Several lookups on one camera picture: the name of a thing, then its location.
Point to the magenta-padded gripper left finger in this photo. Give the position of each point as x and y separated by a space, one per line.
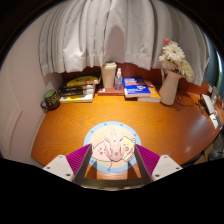
60 166

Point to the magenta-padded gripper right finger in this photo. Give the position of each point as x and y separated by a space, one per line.
165 166

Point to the pink computer mouse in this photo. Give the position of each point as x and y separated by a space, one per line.
115 145

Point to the round cartoon-print mouse pad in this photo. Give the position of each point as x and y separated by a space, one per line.
96 136

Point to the dark mug with green inside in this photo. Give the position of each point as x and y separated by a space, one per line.
51 99

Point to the yellow and white book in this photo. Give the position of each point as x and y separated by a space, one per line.
76 99

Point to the orange book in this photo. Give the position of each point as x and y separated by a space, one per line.
154 93

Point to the dark book with yellow lettering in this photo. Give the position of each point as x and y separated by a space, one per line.
76 93

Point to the white flat device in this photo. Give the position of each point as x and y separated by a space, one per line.
208 104

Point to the white ceramic vase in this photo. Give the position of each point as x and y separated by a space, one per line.
169 88

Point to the thin black book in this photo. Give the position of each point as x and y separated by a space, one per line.
78 88

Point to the blue book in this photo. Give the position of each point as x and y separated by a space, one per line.
136 87

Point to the yellow and black book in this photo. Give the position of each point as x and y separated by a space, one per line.
83 81

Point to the red flat book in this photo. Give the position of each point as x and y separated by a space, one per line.
110 91

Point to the small clear spray bottle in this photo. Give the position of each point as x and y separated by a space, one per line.
118 81

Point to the cream tumbler with lid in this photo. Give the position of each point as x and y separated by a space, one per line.
109 75

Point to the white daisy flower bunch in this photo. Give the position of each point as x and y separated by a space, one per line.
175 56

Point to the dark glass window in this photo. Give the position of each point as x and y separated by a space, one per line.
215 66

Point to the white pleated curtain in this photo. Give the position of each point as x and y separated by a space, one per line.
123 30

